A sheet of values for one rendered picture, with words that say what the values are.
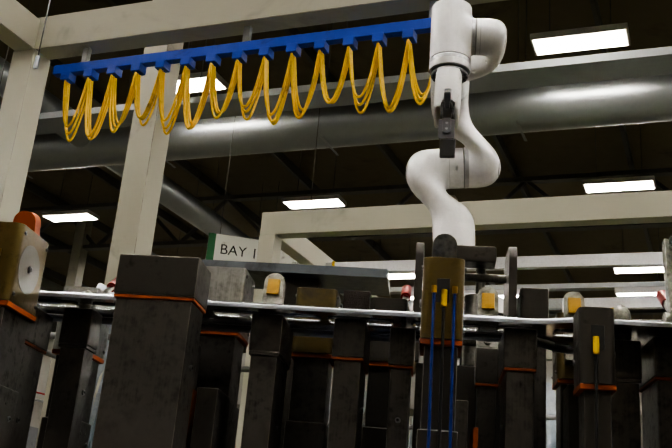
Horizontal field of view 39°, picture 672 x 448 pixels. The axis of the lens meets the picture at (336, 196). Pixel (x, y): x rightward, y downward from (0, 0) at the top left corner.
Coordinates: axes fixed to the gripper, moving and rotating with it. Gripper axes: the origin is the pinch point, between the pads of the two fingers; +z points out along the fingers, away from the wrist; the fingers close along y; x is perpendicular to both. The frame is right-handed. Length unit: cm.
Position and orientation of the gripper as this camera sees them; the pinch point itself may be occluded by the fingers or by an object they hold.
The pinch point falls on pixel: (446, 144)
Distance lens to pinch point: 189.6
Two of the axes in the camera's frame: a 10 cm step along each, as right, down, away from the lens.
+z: -0.8, 9.3, -3.6
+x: 9.9, 0.3, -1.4
